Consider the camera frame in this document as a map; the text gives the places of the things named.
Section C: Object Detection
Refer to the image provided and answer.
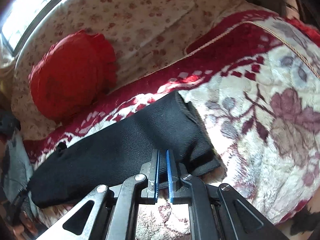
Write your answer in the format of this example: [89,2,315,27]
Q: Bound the black knit pants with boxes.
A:
[28,92,220,209]

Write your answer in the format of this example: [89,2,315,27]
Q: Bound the grey white fleece blanket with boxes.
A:
[1,129,33,203]

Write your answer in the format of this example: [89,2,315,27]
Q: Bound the red white floral fleece blanket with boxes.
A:
[24,10,319,224]

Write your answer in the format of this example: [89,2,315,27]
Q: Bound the red ruffled round pillow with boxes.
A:
[28,30,117,122]

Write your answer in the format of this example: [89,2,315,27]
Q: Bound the floral beige quilt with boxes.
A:
[11,0,259,140]

